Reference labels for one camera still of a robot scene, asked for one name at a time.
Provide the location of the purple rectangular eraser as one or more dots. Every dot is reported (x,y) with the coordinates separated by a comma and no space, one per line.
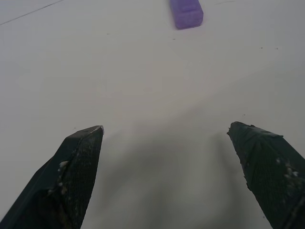
(186,13)

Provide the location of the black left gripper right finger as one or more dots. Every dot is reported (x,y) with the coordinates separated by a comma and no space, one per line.
(269,167)

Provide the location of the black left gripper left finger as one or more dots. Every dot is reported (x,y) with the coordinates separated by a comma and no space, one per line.
(71,176)

